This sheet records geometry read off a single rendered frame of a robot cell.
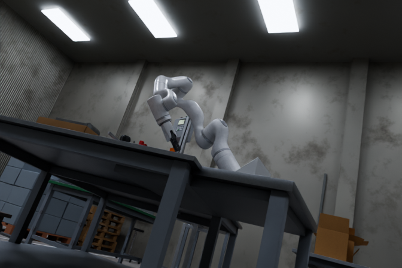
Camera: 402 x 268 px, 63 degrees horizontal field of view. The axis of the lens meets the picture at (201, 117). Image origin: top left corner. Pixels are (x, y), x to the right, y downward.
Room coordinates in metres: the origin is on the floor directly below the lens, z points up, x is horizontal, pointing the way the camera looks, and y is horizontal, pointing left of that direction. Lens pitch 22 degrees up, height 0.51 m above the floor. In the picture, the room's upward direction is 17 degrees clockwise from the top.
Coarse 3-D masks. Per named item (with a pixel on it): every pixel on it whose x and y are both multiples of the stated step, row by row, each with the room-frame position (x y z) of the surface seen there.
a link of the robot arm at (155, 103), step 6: (156, 96) 1.69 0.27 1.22; (150, 102) 1.71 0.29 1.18; (156, 102) 1.70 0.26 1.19; (162, 102) 1.69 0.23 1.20; (150, 108) 1.73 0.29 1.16; (156, 108) 1.70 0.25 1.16; (162, 108) 1.70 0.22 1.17; (156, 114) 1.72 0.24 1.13; (162, 114) 1.71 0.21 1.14; (168, 114) 1.73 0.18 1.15; (156, 120) 1.74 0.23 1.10
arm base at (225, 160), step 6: (228, 150) 1.92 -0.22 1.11; (216, 156) 1.94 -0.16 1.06; (222, 156) 1.91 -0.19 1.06; (228, 156) 1.90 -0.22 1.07; (216, 162) 1.95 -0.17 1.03; (222, 162) 1.91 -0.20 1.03; (228, 162) 1.89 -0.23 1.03; (234, 162) 1.89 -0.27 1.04; (222, 168) 1.91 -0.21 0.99; (228, 168) 1.88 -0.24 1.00; (234, 168) 1.87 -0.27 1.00
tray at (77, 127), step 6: (42, 120) 1.47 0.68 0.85; (48, 120) 1.46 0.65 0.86; (54, 120) 1.45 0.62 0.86; (60, 126) 1.44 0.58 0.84; (66, 126) 1.43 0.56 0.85; (72, 126) 1.42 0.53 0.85; (78, 126) 1.41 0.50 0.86; (84, 126) 1.40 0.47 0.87; (84, 132) 1.40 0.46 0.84; (90, 132) 1.44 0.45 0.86
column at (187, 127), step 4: (188, 120) 2.51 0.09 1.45; (188, 124) 2.50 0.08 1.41; (184, 128) 2.51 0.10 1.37; (188, 128) 2.50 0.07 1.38; (184, 132) 2.50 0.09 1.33; (188, 132) 2.52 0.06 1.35; (184, 136) 2.50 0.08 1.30; (180, 140) 2.51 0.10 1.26; (184, 140) 2.50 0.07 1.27; (180, 144) 2.50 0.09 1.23; (184, 144) 2.50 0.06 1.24; (184, 148) 2.53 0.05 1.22; (176, 152) 2.51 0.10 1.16; (180, 152) 2.50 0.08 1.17
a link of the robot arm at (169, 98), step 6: (156, 84) 1.87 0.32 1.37; (162, 84) 1.85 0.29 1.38; (156, 90) 1.81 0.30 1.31; (162, 90) 1.77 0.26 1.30; (168, 90) 1.72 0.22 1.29; (162, 96) 1.79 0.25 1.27; (168, 96) 1.68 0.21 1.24; (174, 96) 1.69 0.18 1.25; (168, 102) 1.67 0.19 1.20; (174, 102) 1.68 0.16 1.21; (168, 108) 1.70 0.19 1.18
